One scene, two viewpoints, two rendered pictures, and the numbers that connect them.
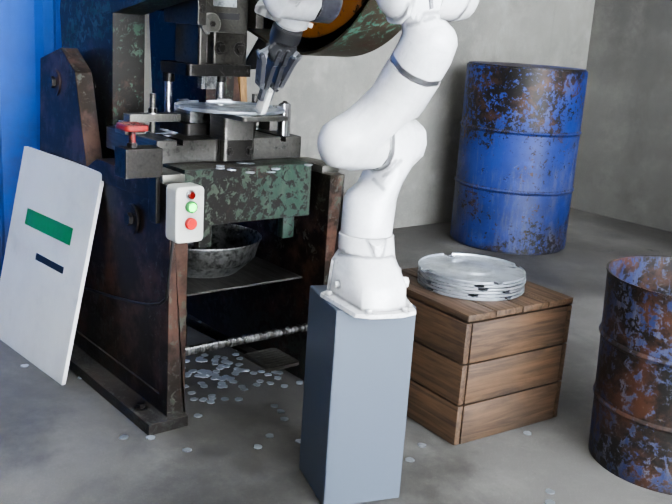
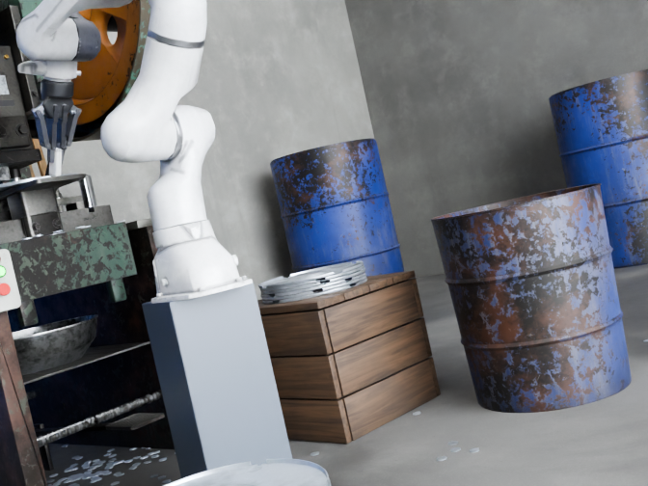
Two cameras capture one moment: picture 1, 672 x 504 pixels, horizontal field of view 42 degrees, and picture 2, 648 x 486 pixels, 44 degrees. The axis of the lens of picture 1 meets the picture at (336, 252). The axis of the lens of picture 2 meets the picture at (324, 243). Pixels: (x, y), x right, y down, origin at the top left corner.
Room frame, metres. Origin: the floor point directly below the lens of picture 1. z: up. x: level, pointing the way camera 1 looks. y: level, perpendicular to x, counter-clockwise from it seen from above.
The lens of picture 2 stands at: (0.15, -0.07, 0.55)
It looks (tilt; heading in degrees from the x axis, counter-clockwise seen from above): 2 degrees down; 351
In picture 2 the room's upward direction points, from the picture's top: 12 degrees counter-clockwise
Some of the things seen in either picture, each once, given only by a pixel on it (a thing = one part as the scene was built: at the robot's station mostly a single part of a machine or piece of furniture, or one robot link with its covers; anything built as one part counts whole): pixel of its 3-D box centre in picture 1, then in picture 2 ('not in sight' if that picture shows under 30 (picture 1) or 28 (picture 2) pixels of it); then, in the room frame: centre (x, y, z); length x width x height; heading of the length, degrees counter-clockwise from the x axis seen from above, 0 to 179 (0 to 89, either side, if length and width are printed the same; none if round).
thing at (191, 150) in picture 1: (204, 141); (12, 234); (2.43, 0.38, 0.68); 0.45 x 0.30 x 0.06; 129
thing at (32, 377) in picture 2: (199, 268); (40, 366); (2.43, 0.39, 0.31); 0.43 x 0.42 x 0.01; 129
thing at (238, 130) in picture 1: (239, 135); (41, 208); (2.29, 0.27, 0.72); 0.25 x 0.14 x 0.14; 39
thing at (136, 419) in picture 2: (224, 338); (84, 428); (2.32, 0.30, 0.14); 0.59 x 0.10 x 0.05; 39
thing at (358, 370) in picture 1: (354, 391); (220, 398); (1.81, -0.06, 0.23); 0.18 x 0.18 x 0.45; 21
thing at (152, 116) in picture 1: (149, 112); not in sight; (2.32, 0.52, 0.76); 0.17 x 0.06 x 0.10; 129
